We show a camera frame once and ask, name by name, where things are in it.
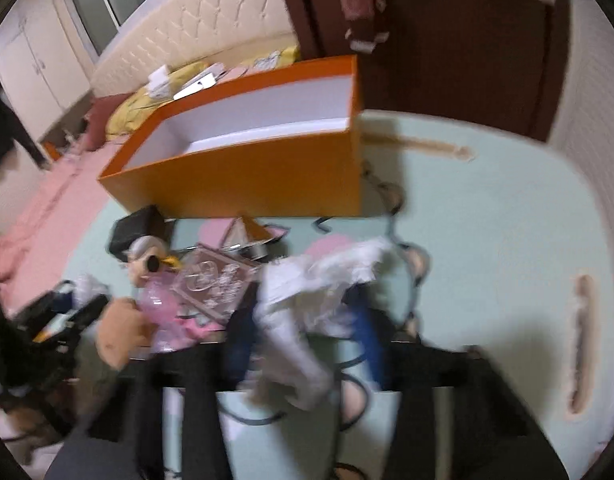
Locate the dark brown wooden door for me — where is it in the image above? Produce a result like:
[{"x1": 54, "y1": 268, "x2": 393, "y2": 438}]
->
[{"x1": 271, "y1": 0, "x2": 570, "y2": 142}]

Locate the dark red pillow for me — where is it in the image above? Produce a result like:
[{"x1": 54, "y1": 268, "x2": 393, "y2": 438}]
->
[{"x1": 82, "y1": 93, "x2": 130, "y2": 152}]

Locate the white louvered closet door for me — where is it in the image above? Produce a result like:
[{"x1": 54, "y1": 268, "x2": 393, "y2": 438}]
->
[{"x1": 546, "y1": 0, "x2": 614, "y2": 221}]

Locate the pink bed blanket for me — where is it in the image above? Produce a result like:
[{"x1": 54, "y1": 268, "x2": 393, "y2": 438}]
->
[{"x1": 0, "y1": 140, "x2": 132, "y2": 316}]

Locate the cream tufted headboard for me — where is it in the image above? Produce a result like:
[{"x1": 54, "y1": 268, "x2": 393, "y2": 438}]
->
[{"x1": 90, "y1": 0, "x2": 298, "y2": 96}]

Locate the pink heart shaped jelly toy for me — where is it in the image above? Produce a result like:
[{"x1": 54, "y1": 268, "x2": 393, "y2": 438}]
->
[{"x1": 136, "y1": 271, "x2": 204, "y2": 353}]

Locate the brown playing card box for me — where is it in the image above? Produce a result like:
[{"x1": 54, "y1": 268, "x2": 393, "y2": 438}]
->
[{"x1": 171, "y1": 244, "x2": 258, "y2": 325}]

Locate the orange cardboard box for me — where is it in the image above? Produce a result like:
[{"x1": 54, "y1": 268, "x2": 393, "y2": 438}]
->
[{"x1": 99, "y1": 56, "x2": 362, "y2": 218}]

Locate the white charger adapter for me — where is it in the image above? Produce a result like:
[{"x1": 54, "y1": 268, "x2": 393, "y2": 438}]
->
[{"x1": 147, "y1": 65, "x2": 173, "y2": 100}]

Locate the tan round plush toy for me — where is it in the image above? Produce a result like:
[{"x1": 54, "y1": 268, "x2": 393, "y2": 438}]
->
[{"x1": 96, "y1": 297, "x2": 155, "y2": 370}]

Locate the black glitter case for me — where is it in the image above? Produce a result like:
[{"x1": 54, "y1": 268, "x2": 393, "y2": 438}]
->
[{"x1": 108, "y1": 205, "x2": 165, "y2": 262}]

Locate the silver cone key ring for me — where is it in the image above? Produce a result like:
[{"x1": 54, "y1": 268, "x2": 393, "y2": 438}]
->
[{"x1": 220, "y1": 213, "x2": 276, "y2": 261}]

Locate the white haired doll figurine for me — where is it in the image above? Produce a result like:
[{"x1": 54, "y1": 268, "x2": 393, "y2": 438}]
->
[{"x1": 126, "y1": 235, "x2": 181, "y2": 288}]

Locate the maroon pink striped scarf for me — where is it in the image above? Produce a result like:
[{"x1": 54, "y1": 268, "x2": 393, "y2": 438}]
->
[{"x1": 339, "y1": 0, "x2": 389, "y2": 55}]

